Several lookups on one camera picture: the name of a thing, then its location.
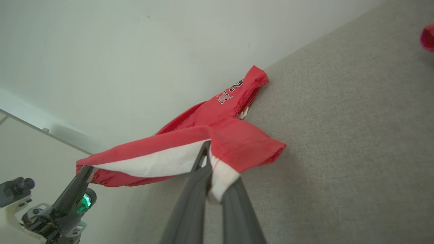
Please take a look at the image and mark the red and white jersey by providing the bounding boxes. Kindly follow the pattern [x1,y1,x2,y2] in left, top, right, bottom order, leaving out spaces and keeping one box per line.
[76,65,287,204]

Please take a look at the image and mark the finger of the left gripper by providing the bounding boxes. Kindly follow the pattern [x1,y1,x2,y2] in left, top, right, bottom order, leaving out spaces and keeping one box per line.
[51,165,96,215]

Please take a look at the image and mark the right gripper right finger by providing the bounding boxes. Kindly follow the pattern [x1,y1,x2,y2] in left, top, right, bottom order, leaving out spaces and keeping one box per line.
[220,176,267,244]

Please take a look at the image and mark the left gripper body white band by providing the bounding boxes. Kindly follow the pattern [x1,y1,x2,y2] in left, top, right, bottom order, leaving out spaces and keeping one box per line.
[21,188,97,244]

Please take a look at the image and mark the plain red garment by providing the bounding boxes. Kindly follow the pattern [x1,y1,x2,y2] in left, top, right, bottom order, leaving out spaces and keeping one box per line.
[420,24,434,52]

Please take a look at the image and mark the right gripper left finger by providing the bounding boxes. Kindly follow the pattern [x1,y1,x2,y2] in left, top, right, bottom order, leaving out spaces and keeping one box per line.
[159,140,213,244]

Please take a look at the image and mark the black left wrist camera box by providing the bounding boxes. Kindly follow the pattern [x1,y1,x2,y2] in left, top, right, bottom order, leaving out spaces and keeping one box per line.
[0,177,36,208]

